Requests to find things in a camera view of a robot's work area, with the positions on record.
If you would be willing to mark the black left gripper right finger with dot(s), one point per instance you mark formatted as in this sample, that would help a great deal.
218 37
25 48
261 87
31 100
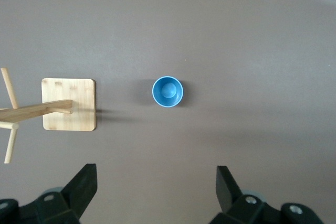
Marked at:
249 211

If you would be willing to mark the wooden mug tree stand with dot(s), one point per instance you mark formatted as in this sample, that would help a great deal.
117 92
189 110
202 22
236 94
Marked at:
78 90

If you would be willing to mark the brown table mat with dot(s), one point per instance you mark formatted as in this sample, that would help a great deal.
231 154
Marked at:
236 37

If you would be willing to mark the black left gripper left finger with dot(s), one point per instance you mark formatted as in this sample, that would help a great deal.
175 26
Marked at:
52 208

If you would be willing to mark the light blue plastic cup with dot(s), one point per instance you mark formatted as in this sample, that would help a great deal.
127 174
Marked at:
168 93

